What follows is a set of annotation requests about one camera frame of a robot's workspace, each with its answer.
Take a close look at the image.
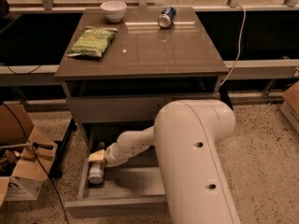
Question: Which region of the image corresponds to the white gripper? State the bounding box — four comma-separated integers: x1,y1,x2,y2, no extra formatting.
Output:
88,143,128,167

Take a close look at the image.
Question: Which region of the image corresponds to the clear plastic water bottle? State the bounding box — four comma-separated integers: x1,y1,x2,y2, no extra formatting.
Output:
88,142,105,185

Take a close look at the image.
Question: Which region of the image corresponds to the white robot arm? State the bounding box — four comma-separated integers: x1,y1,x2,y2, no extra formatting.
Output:
88,100,240,224

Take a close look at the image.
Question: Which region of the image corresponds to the open grey middle drawer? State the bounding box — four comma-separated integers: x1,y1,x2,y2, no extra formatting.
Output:
64,121,171,219

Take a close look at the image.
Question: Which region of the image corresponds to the closed grey top drawer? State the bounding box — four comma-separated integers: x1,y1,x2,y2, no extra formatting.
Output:
66,93,220,123

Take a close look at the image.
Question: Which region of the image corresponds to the grey drawer cabinet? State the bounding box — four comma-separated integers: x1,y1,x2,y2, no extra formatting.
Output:
55,7,228,147

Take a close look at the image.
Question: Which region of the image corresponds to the black stand leg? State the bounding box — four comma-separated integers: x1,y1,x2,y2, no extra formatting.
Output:
50,119,78,179

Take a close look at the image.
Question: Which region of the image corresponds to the open cardboard box left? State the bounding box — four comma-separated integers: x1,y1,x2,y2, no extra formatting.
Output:
0,105,58,205

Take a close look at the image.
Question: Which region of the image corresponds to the green chip bag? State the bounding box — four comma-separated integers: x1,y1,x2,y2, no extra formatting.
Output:
66,28,118,58

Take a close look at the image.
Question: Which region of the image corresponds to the white ceramic bowl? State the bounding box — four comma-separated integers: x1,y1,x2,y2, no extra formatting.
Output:
100,1,127,22

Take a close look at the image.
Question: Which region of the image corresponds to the blue soda can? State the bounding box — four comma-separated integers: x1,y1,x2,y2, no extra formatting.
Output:
158,7,177,29

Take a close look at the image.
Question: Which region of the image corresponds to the cardboard box right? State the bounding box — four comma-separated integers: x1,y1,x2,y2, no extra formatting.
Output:
280,81,299,133

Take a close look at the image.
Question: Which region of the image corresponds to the black cable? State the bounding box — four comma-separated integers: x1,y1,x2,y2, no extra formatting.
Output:
0,100,71,224

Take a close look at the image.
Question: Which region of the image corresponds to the black handled tool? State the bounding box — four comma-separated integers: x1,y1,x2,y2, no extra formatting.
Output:
0,142,53,150

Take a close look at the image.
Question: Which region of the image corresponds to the white cable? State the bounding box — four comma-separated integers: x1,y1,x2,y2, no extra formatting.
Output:
220,4,248,88

